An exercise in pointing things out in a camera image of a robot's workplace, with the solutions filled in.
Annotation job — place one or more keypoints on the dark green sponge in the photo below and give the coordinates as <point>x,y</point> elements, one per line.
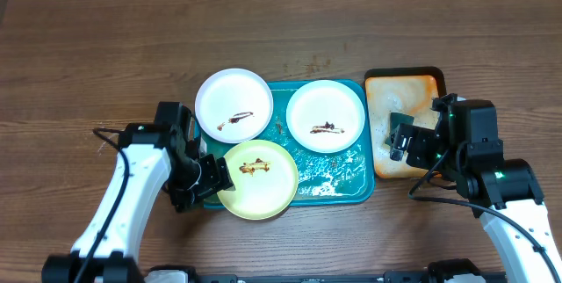
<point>397,118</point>

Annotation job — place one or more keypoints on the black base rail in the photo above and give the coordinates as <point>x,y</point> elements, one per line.
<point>307,277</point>

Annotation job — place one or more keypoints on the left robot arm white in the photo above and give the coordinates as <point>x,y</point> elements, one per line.
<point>151,158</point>

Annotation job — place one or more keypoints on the yellow plate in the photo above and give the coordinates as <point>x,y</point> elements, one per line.
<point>265,178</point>

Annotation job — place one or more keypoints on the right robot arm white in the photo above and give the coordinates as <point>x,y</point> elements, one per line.
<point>504,195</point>

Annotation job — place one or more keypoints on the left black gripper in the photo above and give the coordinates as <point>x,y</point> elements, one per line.
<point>217,178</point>

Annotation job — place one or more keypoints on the teal plastic tray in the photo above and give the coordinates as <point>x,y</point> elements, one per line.
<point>343,177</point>

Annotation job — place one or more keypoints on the black tray with soapy water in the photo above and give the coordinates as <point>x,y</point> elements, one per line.
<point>405,90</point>

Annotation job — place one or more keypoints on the white plate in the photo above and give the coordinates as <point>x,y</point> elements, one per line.
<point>325,116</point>
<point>234,105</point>

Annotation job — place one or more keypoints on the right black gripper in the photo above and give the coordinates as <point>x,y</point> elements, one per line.
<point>419,144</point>

